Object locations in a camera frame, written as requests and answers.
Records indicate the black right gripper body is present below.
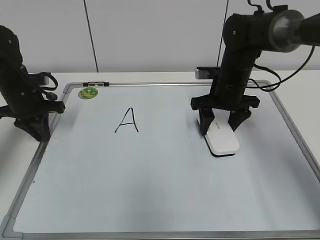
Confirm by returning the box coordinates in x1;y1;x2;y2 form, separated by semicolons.
190;74;260;111

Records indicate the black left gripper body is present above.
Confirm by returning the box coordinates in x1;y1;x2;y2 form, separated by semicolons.
0;82;65;119

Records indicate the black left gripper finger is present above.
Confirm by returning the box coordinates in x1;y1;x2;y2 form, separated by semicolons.
14;113;51;142

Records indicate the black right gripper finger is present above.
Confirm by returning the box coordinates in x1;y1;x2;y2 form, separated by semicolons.
198;108;215;136
228;107;252;131

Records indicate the white whiteboard eraser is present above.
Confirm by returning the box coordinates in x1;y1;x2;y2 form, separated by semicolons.
196;109;240;158

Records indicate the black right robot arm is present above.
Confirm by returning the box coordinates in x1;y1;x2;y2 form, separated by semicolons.
190;5;320;136

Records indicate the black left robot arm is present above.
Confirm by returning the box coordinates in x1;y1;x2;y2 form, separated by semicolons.
0;25;65;142

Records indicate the green round magnet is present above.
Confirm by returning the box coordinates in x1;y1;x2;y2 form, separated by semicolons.
78;87;99;100

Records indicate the black and grey board clip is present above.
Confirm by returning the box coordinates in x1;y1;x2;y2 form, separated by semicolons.
82;81;110;88

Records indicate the grey framed whiteboard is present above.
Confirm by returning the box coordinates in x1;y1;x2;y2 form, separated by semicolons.
0;82;320;240

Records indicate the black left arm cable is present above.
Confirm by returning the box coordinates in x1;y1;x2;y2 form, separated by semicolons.
37;72;59;101

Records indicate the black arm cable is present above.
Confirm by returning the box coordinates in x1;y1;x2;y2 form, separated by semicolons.
37;72;59;101
246;0;316;92

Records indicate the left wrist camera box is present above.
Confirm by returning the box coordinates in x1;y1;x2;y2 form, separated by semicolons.
28;72;49;86

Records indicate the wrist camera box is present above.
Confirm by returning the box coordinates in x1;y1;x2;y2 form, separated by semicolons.
195;66;220;80
28;72;49;86

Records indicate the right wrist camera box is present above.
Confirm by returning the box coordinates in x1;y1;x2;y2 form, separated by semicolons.
195;66;220;80

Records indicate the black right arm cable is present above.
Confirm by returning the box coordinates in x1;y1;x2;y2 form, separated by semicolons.
246;0;316;92

